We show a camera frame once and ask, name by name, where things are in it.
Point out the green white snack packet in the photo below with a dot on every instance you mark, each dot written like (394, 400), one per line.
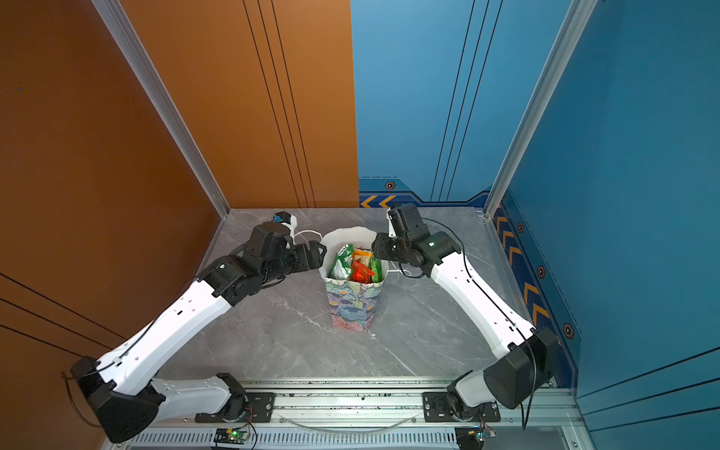
(341, 269)

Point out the aluminium corner post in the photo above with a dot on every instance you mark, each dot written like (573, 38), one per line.
(129, 43)
(565, 44)

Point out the aluminium left corner post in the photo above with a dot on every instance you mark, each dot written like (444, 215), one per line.
(129, 43)

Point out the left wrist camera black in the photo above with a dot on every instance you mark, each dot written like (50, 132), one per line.
(288, 220)

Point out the red small snack packet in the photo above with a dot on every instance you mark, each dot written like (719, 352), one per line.
(361, 273)

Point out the right circuit board green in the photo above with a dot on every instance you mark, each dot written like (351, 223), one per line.
(473, 438)

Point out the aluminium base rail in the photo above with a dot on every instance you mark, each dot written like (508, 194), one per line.
(376, 413)

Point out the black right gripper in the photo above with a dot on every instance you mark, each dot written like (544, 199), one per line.
(382, 240)

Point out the green Lays chips bag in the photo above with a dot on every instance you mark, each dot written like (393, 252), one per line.
(376, 267)

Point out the left circuit board green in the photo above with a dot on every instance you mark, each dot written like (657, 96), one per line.
(232, 437)

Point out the aluminium right corner post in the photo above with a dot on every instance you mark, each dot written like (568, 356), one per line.
(565, 44)

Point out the circuit board green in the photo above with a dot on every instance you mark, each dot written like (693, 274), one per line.
(232, 437)
(473, 438)

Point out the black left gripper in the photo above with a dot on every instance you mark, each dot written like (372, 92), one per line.
(305, 262)

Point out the floral paper bag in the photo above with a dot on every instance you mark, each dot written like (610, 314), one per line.
(352, 304)

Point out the orange yellow snack packet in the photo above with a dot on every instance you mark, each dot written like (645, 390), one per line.
(362, 255)

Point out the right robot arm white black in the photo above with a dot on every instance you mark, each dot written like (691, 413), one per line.
(526, 356)

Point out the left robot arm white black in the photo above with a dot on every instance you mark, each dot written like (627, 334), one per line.
(122, 388)

